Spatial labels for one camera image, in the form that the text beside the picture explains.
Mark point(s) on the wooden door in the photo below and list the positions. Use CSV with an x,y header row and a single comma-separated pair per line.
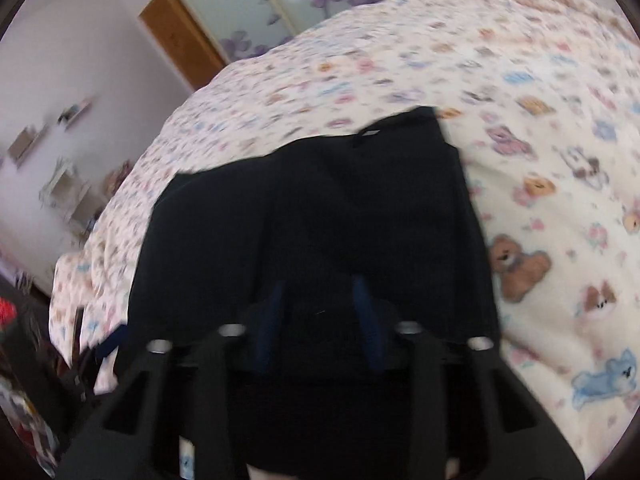
x,y
180,35

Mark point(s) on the white shelf unit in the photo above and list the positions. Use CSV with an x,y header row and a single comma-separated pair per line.
x,y
70,195

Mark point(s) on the wardrobe with frosted floral doors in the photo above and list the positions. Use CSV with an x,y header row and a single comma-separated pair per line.
x,y
240,0

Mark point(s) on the red item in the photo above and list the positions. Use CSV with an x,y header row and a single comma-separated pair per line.
x,y
7,310

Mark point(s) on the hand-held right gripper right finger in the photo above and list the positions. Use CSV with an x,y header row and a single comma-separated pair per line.
x,y
367,320

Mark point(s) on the brown plush toy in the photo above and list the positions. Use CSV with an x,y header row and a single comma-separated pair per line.
x,y
117,177

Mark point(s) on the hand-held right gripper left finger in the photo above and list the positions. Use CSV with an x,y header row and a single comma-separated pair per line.
x,y
267,325

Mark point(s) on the small wall shelf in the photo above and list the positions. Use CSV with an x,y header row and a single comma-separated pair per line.
x,y
75,112
27,145

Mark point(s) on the printed fleece blanket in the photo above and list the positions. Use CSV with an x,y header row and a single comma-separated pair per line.
x,y
550,160

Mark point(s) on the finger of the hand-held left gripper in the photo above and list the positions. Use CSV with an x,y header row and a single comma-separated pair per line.
x,y
111,344

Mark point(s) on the black pants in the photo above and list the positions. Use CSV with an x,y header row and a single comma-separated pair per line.
x,y
325,210

